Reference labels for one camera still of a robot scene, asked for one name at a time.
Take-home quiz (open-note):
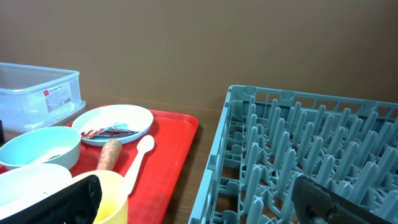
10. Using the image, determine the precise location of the red plastic tray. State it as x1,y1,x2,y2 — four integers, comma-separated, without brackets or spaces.
70,110,198,224

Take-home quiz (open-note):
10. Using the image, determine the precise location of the grey dishwasher rack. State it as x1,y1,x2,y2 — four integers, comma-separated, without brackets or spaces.
189,85,397,223

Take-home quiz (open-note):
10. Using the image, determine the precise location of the yellow plastic cup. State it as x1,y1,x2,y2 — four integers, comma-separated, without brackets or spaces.
72,170,128,224

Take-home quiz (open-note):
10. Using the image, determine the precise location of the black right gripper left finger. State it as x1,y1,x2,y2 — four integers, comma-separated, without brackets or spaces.
1,175,102,224

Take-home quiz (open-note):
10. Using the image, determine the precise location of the light blue plate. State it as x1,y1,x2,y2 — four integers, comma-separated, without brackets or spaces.
72,105,154,146

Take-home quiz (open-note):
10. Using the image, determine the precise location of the clear plastic waste bin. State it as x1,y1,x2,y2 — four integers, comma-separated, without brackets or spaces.
1,62,86,133

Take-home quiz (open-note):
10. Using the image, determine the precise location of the light blue bowl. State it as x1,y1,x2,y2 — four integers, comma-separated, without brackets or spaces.
1,163,72,220

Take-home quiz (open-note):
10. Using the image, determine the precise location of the mint green bowl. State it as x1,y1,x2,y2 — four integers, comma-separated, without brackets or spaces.
1,126,81,170

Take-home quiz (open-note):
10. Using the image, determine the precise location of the red snack wrapper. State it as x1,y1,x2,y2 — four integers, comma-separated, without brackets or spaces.
81,127,137,139

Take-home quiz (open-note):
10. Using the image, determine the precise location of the white plastic spoon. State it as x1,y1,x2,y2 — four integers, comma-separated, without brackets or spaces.
124,135,155,195

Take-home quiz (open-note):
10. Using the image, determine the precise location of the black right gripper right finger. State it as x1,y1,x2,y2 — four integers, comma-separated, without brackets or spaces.
291,175,389,224

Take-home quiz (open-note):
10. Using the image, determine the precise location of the orange carrot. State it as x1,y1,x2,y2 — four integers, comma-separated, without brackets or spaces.
96,139,123,170

